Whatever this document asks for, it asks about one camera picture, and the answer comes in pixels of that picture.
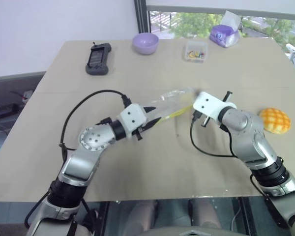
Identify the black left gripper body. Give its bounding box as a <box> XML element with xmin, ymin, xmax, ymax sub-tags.
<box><xmin>135</xmin><ymin>125</ymin><xmax>144</xmax><ymax>142</ymax></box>

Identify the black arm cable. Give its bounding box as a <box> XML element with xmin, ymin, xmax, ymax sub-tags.
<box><xmin>189</xmin><ymin>115</ymin><xmax>236</xmax><ymax>158</ymax></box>
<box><xmin>59</xmin><ymin>89</ymin><xmax>132</xmax><ymax>160</ymax></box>

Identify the black handheld controller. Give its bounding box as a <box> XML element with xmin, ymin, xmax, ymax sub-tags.
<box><xmin>85</xmin><ymin>41</ymin><xmax>113</xmax><ymax>76</ymax></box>

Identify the dark window frame post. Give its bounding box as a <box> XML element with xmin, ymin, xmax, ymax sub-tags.
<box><xmin>134</xmin><ymin>0</ymin><xmax>150</xmax><ymax>34</ymax></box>

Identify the dark grey rounded shape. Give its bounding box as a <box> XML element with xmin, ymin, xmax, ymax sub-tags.
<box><xmin>124</xmin><ymin>200</ymin><xmax>158</xmax><ymax>236</ymax></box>
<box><xmin>189</xmin><ymin>198</ymin><xmax>222</xmax><ymax>231</ymax></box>

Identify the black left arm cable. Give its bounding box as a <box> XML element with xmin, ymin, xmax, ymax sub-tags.
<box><xmin>59</xmin><ymin>89</ymin><xmax>132</xmax><ymax>160</ymax></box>

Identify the purple bowl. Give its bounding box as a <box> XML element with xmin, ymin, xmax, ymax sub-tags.
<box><xmin>131</xmin><ymin>32</ymin><xmax>160</xmax><ymax>56</ymax></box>

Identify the purple tissue pack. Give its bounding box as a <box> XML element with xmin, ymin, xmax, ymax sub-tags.
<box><xmin>208</xmin><ymin>10</ymin><xmax>242</xmax><ymax>48</ymax></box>

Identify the clear plastic zip bag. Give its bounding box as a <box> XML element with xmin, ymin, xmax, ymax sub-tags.
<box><xmin>147</xmin><ymin>86</ymin><xmax>201</xmax><ymax>125</ymax></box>

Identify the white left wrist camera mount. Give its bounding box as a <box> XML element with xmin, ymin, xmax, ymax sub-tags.
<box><xmin>119</xmin><ymin>103</ymin><xmax>148</xmax><ymax>141</ymax></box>

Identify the clear box with coloured bits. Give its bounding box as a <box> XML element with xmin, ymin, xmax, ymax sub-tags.
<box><xmin>181</xmin><ymin>40</ymin><xmax>208</xmax><ymax>63</ymax></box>

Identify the orange pineapple bun snack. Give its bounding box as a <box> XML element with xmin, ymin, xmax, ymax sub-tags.
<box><xmin>258</xmin><ymin>107</ymin><xmax>292</xmax><ymax>135</ymax></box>

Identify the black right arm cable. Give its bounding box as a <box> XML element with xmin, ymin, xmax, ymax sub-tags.
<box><xmin>189</xmin><ymin>115</ymin><xmax>236</xmax><ymax>158</ymax></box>

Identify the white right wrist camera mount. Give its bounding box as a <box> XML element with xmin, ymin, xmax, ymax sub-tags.
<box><xmin>193</xmin><ymin>91</ymin><xmax>237</xmax><ymax>121</ymax></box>

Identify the thin white cable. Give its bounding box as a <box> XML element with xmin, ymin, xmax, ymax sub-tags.
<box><xmin>232</xmin><ymin>203</ymin><xmax>242</xmax><ymax>234</ymax></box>

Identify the black item on floor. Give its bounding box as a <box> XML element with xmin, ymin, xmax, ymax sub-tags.
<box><xmin>0</xmin><ymin>103</ymin><xmax>20</xmax><ymax>121</ymax></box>

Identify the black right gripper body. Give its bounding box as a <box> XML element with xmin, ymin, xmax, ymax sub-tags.
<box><xmin>192</xmin><ymin>90</ymin><xmax>234</xmax><ymax>128</ymax></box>

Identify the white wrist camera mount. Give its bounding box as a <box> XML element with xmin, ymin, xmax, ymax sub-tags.
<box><xmin>119</xmin><ymin>103</ymin><xmax>148</xmax><ymax>141</ymax></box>
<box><xmin>193</xmin><ymin>91</ymin><xmax>237</xmax><ymax>121</ymax></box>

